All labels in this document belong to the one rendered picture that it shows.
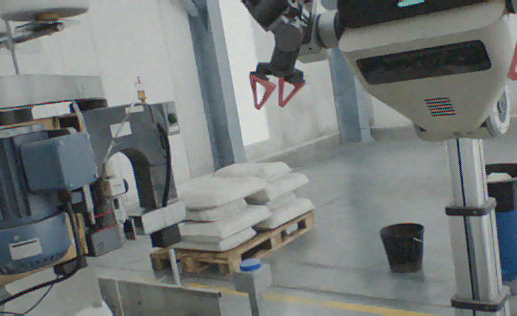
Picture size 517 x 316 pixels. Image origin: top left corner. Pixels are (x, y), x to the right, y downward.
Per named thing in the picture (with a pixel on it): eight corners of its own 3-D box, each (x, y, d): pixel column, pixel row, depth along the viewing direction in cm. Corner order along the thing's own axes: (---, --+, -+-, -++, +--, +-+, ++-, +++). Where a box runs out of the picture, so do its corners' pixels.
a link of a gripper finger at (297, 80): (257, 102, 132) (268, 64, 128) (275, 100, 138) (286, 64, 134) (280, 114, 129) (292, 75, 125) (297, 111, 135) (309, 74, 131)
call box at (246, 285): (273, 283, 160) (270, 263, 159) (256, 294, 154) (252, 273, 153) (252, 280, 165) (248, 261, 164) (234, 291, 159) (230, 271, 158)
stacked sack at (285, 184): (313, 185, 500) (311, 169, 498) (267, 206, 446) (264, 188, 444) (274, 186, 526) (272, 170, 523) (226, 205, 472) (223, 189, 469)
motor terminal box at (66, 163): (103, 192, 104) (90, 130, 102) (72, 205, 95) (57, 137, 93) (63, 197, 106) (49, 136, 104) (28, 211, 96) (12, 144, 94)
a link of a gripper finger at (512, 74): (490, 67, 94) (528, 18, 90) (500, 65, 100) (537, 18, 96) (524, 92, 93) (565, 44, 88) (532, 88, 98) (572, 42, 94)
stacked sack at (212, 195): (273, 189, 449) (270, 171, 446) (216, 212, 396) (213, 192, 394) (233, 189, 474) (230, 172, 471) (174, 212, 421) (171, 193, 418)
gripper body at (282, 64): (254, 70, 125) (263, 37, 122) (280, 69, 133) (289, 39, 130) (277, 80, 122) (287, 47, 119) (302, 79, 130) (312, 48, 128)
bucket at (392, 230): (436, 260, 376) (431, 223, 372) (418, 277, 352) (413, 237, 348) (395, 257, 393) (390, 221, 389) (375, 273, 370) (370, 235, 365)
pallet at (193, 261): (316, 226, 504) (313, 210, 502) (230, 277, 406) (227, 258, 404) (244, 224, 550) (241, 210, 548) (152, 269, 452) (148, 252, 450)
